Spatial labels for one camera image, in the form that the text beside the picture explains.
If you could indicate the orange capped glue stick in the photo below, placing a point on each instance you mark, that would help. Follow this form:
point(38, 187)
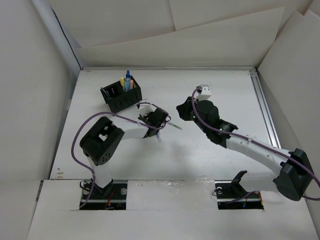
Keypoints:
point(131, 85)

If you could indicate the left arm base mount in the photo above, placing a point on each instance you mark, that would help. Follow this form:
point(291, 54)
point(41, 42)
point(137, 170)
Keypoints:
point(111, 198)

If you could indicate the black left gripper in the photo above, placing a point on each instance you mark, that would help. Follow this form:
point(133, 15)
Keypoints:
point(146, 115)

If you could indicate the clear blue spray bottle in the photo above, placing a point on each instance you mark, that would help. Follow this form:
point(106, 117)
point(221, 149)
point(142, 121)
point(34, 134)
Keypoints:
point(127, 80)

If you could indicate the black slotted organizer box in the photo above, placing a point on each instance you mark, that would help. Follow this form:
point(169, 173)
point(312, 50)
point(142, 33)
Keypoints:
point(119, 99)

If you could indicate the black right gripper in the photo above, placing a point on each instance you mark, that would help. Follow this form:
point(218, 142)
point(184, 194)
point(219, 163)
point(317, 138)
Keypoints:
point(184, 109)

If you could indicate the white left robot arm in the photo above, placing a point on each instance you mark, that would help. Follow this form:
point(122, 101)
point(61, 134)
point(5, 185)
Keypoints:
point(100, 143)

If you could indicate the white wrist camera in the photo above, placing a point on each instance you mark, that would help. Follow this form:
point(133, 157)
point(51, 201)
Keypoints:
point(203, 92)
point(144, 108)

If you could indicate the yellow highlighter marker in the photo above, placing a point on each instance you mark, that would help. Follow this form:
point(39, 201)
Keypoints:
point(122, 82)

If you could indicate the aluminium rail back edge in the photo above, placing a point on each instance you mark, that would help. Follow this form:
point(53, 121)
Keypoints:
point(227, 68)

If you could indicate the dark blue clip pen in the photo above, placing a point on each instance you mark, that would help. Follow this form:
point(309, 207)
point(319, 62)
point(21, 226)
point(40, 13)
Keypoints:
point(105, 92)

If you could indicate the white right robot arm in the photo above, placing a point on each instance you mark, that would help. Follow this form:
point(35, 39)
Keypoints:
point(290, 171)

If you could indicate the aluminium rail right side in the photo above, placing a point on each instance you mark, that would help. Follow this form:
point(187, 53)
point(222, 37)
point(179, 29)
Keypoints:
point(266, 114)

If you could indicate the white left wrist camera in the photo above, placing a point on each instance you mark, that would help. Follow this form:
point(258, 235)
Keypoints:
point(144, 108)

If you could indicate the green thin pen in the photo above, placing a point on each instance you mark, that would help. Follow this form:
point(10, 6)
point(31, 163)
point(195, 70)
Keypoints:
point(174, 125)

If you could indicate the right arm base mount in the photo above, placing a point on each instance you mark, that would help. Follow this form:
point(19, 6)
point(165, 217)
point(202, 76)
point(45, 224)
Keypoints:
point(230, 195)

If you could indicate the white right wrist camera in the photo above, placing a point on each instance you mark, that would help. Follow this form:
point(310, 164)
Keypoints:
point(203, 92)

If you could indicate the blue clear gel pen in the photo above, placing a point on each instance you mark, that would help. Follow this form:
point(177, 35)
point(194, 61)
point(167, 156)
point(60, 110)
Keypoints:
point(158, 137)

